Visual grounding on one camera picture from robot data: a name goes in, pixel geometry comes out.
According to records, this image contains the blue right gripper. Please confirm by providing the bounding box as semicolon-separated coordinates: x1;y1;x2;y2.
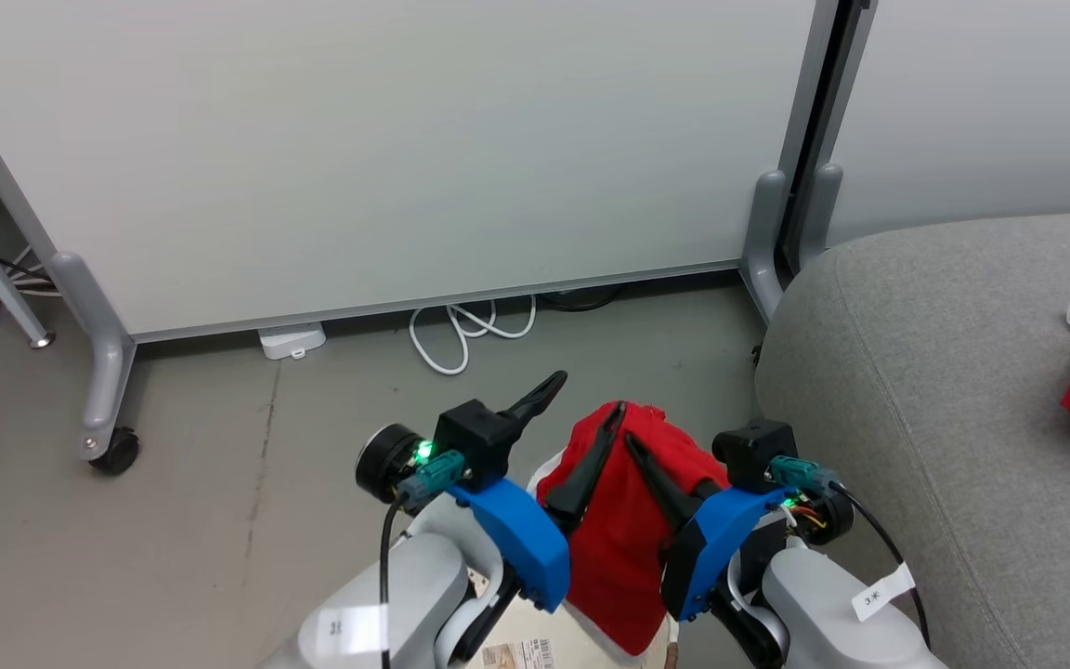
624;433;792;623

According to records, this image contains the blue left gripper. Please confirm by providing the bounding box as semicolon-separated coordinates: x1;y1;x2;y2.
449;370;628;615

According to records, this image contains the red garment with white trim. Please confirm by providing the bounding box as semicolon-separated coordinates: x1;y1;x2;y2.
528;400;732;662

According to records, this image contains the cream perforated laundry basket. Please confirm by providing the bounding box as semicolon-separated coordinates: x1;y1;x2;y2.
465;565;677;669

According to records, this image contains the barcode paper label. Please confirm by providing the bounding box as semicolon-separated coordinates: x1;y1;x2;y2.
482;638;556;669

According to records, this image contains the white power adapter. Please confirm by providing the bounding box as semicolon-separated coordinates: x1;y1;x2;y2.
257;321;328;361

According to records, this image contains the grey fabric sofa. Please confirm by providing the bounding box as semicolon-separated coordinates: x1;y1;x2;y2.
755;208;1070;669

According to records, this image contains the wide white partition panel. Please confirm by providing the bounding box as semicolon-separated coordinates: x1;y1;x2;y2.
0;0;873;343

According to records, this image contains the black caster wheel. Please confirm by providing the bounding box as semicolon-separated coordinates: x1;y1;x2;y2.
88;426;141;478

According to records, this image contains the grey partition foot with caster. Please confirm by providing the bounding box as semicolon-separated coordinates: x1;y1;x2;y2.
45;251;137;464

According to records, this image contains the narrow white partition panel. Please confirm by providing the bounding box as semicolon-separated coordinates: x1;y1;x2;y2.
818;0;1070;250

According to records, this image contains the coiled white cable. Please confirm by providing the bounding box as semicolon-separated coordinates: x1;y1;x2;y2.
408;295;538;377

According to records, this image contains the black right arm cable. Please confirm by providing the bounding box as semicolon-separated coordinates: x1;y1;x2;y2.
830;480;932;649

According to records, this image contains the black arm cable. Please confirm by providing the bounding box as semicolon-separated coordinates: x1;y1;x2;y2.
830;480;932;649
379;500;408;669

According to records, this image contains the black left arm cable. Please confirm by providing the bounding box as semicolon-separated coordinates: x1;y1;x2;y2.
379;500;408;669

